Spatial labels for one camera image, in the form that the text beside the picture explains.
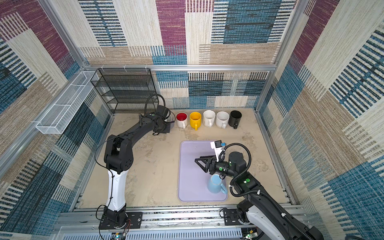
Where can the black mug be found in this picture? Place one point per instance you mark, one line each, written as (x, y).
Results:
(235, 118)

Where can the yellow mug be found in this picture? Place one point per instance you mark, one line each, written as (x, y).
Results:
(195, 120)

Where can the white mug dark rim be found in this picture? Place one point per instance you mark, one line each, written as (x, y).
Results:
(182, 120)

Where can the light blue mug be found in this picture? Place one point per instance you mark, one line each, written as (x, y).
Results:
(216, 185)

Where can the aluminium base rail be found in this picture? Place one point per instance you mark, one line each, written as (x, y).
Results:
(157, 223)

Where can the lavender plastic tray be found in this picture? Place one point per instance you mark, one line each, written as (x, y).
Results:
(193, 181)

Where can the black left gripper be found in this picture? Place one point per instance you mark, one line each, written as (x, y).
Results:
(158, 131)

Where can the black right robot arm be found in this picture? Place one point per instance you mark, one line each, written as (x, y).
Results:
(258, 208)

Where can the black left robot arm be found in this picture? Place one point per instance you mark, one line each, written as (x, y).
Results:
(119, 158)

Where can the white wire mesh basket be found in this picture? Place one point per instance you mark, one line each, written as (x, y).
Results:
(59, 116)

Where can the black wire shelf rack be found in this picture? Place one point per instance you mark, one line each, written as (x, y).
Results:
(126, 90)

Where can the white tall mug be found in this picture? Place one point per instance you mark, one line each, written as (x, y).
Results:
(209, 117)

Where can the white speckled mug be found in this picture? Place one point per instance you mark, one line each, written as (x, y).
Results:
(222, 119)

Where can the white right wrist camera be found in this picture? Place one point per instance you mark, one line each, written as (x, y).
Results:
(220, 148)

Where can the purple mug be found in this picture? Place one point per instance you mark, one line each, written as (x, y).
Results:
(170, 119)

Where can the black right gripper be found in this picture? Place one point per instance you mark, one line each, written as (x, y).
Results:
(210, 163)

